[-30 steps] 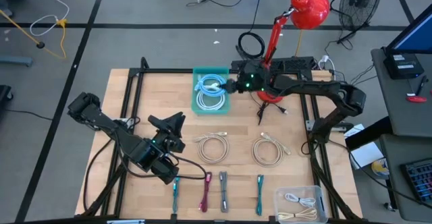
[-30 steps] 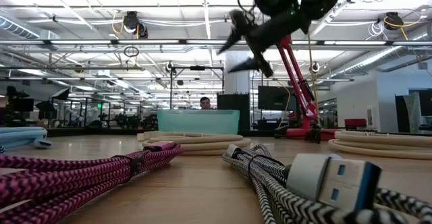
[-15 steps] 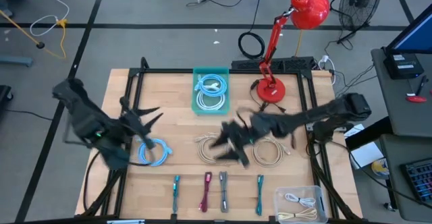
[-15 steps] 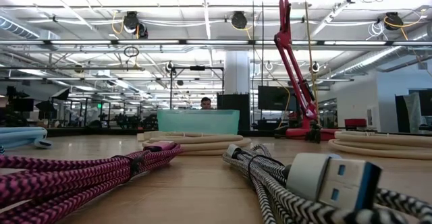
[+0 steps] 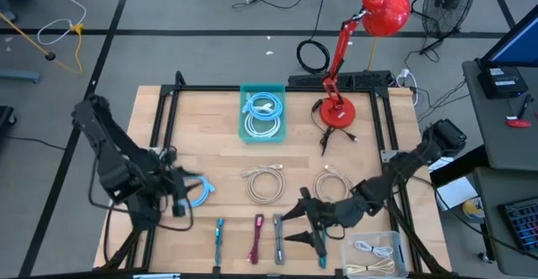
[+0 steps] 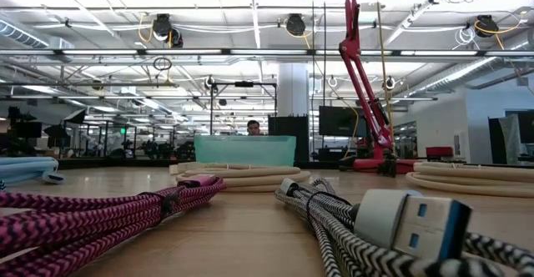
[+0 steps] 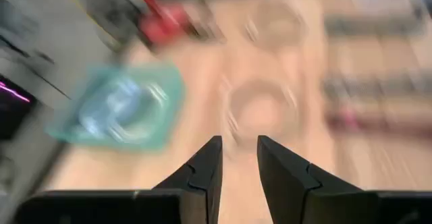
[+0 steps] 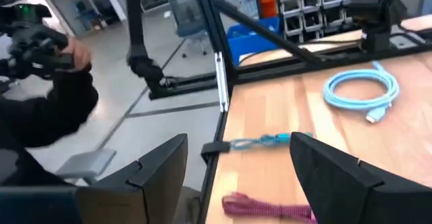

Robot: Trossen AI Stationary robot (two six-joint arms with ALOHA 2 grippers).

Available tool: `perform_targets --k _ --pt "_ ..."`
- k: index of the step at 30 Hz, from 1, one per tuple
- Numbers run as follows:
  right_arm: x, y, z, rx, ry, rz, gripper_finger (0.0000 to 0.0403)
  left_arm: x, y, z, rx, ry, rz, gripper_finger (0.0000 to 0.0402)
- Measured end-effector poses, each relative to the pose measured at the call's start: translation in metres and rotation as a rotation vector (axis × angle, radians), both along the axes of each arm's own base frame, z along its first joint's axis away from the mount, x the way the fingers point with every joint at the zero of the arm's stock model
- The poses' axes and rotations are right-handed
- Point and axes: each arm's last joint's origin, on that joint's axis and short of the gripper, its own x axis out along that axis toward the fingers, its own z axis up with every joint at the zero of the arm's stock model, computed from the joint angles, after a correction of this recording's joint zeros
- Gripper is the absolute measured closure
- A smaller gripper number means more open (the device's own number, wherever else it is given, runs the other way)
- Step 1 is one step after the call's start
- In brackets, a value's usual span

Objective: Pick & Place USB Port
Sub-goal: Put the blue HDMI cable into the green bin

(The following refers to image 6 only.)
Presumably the beige cable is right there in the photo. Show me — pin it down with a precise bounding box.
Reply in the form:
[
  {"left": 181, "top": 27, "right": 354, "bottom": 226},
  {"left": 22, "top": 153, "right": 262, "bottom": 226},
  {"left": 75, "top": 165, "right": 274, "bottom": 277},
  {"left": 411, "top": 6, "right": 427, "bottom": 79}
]
[
  {"left": 169, "top": 161, "right": 313, "bottom": 193},
  {"left": 406, "top": 161, "right": 534, "bottom": 199}
]

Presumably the black white braided USB cable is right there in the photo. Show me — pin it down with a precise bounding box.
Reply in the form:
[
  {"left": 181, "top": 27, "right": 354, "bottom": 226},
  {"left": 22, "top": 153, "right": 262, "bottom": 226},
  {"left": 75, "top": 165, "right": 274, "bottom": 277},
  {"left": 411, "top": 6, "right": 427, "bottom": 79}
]
[{"left": 275, "top": 178, "right": 534, "bottom": 277}]

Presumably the pink braided USB cable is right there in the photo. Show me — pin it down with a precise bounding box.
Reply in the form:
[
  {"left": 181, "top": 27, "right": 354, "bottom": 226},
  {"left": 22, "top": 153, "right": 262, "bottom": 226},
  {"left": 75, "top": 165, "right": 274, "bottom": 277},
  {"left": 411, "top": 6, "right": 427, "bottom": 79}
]
[{"left": 0, "top": 173, "right": 226, "bottom": 277}]

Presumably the light blue cable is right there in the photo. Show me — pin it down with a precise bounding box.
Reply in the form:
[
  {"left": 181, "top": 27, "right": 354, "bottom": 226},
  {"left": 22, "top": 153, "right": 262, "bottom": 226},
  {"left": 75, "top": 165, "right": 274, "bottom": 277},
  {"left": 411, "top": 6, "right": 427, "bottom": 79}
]
[{"left": 0, "top": 156, "right": 67, "bottom": 185}]

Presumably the person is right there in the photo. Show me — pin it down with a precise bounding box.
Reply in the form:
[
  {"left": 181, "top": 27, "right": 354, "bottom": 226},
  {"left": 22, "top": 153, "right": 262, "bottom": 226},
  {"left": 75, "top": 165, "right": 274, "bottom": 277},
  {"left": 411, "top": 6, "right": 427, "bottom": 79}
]
[{"left": 245, "top": 119, "right": 263, "bottom": 137}]

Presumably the black cabinet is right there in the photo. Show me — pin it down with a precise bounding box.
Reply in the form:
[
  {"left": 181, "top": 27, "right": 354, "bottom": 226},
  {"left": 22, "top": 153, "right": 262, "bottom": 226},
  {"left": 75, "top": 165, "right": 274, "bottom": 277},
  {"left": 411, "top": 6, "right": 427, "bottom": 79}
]
[{"left": 266, "top": 115, "right": 310, "bottom": 161}]

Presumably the teal plastic bin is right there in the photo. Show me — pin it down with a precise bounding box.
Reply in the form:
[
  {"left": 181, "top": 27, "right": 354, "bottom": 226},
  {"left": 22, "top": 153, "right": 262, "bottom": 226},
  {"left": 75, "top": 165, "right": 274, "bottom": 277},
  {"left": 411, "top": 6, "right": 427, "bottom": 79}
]
[{"left": 194, "top": 133, "right": 298, "bottom": 168}]

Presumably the large black monitor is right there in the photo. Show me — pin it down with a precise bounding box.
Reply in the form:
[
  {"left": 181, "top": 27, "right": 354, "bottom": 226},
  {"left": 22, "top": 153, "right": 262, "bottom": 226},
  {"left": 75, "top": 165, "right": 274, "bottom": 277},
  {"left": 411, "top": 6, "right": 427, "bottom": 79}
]
[{"left": 319, "top": 105, "right": 369, "bottom": 139}]

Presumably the red box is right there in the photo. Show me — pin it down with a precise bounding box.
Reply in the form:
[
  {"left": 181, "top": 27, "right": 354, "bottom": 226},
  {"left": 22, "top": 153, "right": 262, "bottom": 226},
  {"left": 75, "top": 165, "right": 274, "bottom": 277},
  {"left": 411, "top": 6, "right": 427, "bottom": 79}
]
[{"left": 426, "top": 146, "right": 454, "bottom": 159}]

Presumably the black studio light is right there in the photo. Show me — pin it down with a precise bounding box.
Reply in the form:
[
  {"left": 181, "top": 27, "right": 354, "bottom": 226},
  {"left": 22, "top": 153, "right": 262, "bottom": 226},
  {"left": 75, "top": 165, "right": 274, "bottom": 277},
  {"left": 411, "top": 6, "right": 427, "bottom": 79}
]
[{"left": 64, "top": 108, "right": 88, "bottom": 125}]

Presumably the background computer monitor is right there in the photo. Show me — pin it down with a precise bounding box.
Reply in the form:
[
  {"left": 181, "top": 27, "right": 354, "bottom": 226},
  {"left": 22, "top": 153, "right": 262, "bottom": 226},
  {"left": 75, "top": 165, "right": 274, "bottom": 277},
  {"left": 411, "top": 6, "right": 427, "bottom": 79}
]
[{"left": 16, "top": 121, "right": 43, "bottom": 139}]

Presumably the black background frame rig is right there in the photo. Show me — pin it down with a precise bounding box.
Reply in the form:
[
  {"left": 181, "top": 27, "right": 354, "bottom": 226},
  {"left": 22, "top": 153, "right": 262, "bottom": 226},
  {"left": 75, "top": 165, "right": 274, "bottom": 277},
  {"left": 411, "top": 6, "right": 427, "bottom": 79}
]
[{"left": 209, "top": 81, "right": 279, "bottom": 136}]

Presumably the black ceiling cable reel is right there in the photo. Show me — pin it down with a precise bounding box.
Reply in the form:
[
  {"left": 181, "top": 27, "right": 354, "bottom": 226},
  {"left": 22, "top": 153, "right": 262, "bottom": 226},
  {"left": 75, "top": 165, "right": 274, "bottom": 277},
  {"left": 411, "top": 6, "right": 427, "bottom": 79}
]
[
  {"left": 152, "top": 13, "right": 184, "bottom": 48},
  {"left": 285, "top": 13, "right": 307, "bottom": 38},
  {"left": 475, "top": 13, "right": 501, "bottom": 38}
]

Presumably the yellow hanging cord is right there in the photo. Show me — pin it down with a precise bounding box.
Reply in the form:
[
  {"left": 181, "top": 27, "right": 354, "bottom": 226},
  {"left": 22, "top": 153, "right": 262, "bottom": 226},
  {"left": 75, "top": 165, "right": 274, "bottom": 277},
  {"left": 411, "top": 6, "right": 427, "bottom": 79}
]
[{"left": 374, "top": 0, "right": 396, "bottom": 158}]

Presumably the black table frame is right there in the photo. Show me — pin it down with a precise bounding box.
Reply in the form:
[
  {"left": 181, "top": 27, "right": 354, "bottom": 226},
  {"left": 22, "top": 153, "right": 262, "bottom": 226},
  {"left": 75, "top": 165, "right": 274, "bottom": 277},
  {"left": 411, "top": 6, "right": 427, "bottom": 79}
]
[{"left": 56, "top": 157, "right": 534, "bottom": 174}]

